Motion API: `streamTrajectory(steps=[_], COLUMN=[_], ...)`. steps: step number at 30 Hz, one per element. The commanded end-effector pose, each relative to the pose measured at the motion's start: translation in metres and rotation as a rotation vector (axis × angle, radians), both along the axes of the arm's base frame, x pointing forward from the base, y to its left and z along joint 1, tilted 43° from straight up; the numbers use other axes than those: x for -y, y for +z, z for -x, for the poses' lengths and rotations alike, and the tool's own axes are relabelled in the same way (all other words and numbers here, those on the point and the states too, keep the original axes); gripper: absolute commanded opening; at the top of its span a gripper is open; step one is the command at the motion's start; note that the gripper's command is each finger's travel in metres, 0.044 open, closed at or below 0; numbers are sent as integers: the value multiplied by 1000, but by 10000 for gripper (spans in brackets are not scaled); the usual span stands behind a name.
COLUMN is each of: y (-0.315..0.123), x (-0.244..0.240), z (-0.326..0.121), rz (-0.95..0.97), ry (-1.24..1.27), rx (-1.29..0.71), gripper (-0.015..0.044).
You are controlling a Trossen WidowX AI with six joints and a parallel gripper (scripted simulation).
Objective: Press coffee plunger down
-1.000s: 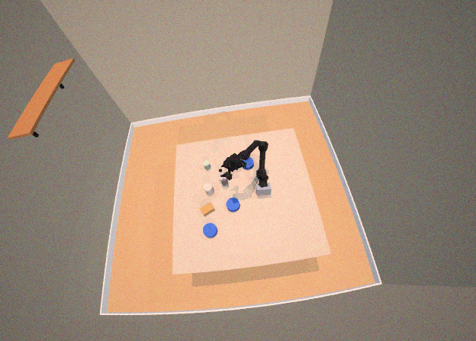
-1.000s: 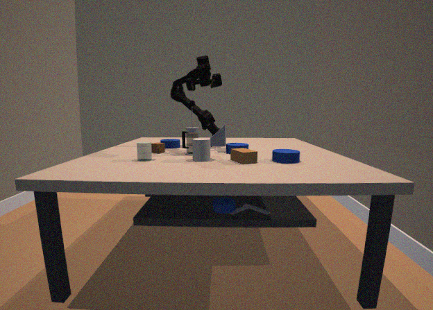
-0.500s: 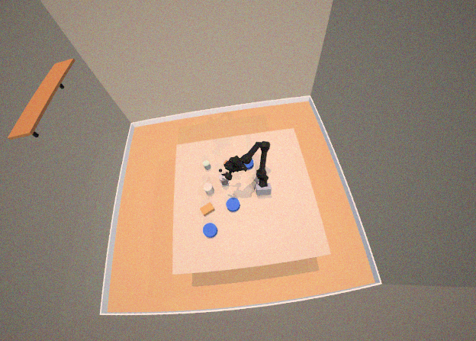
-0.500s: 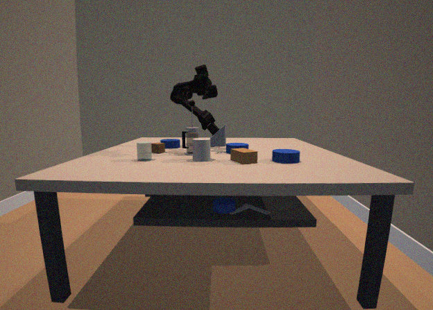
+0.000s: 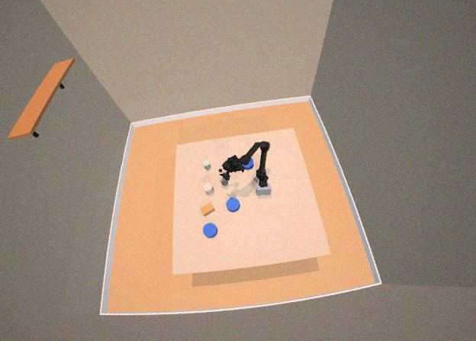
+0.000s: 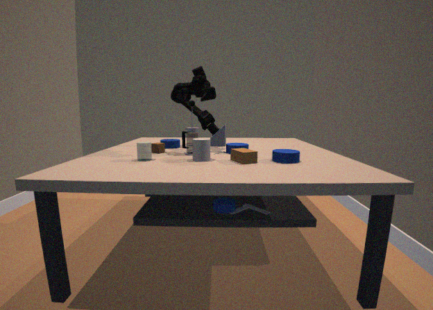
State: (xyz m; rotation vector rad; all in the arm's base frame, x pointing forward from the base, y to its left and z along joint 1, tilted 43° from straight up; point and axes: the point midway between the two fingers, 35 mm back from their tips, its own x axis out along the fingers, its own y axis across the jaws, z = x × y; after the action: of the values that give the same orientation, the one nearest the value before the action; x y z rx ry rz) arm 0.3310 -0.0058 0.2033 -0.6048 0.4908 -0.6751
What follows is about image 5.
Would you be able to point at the brown rectangular block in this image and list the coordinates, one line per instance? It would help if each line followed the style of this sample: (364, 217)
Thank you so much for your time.
(207, 209)

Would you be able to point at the pale pink cylinder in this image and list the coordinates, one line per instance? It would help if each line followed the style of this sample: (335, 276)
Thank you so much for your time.
(208, 188)

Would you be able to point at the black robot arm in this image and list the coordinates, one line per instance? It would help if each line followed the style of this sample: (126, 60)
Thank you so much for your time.
(245, 159)

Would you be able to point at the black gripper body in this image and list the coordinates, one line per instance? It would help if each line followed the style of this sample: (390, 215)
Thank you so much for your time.
(226, 175)

